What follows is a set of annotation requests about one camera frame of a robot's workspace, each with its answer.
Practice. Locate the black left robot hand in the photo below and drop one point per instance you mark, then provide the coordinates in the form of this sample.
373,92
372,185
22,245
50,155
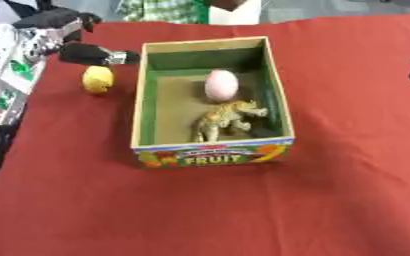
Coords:
80,53

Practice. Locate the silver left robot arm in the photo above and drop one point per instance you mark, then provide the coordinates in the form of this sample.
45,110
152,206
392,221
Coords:
7,73

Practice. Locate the cardboard box with green inside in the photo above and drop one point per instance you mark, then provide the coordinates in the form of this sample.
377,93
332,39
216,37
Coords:
208,110

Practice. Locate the white box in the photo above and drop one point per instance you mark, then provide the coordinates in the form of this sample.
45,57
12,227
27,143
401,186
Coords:
235,13

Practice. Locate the yellow toy lemon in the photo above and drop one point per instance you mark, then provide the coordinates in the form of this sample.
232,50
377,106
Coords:
97,78

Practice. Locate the green white checked cloth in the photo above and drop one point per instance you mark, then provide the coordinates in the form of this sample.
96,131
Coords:
159,10

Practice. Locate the pink toy egg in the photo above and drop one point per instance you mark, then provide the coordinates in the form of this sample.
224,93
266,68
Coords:
221,85

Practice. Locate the tan toy dinosaur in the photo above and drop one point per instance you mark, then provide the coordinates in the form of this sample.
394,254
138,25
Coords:
226,118

